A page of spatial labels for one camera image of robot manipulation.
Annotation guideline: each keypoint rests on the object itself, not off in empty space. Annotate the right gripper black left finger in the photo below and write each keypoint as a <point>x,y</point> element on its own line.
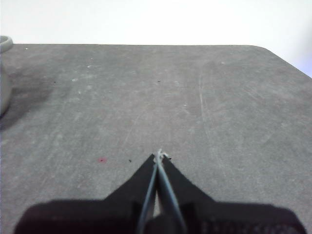
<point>97,217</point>

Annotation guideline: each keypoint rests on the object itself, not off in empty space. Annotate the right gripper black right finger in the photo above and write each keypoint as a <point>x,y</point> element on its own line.
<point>207,217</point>

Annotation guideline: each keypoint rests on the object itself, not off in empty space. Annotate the sage green electric pot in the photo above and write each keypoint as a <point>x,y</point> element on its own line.
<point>3,92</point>

